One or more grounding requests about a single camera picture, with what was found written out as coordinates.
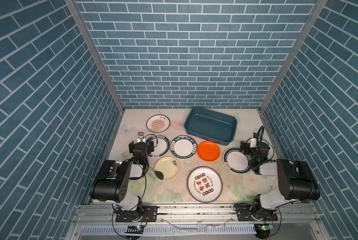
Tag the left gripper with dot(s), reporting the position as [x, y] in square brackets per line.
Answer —
[141, 144]

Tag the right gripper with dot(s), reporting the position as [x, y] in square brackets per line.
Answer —
[246, 146]

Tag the green rim lettered plate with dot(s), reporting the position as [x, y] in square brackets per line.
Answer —
[183, 147]

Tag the white plate red characters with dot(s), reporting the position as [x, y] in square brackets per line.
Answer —
[205, 185]

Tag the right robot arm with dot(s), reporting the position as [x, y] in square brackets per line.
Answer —
[296, 182]

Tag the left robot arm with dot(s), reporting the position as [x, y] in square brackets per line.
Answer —
[112, 180]

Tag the teal plastic bin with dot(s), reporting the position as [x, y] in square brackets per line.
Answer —
[210, 125]

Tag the white plate orange sunburst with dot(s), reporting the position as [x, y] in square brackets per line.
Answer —
[158, 123]

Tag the cream plate black mark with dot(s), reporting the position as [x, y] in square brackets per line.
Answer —
[167, 168]

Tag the orange plastic plate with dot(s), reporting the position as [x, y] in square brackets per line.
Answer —
[208, 151]

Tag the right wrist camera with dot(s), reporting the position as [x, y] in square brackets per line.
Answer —
[254, 139]

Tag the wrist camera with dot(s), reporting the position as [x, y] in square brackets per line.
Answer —
[254, 139]
[141, 137]

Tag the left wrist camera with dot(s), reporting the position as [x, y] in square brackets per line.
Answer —
[141, 137]

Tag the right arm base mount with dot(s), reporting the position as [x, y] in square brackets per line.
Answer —
[247, 213]

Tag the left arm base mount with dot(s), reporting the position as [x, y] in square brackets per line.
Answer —
[147, 213]

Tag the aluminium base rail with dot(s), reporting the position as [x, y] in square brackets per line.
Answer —
[217, 221]

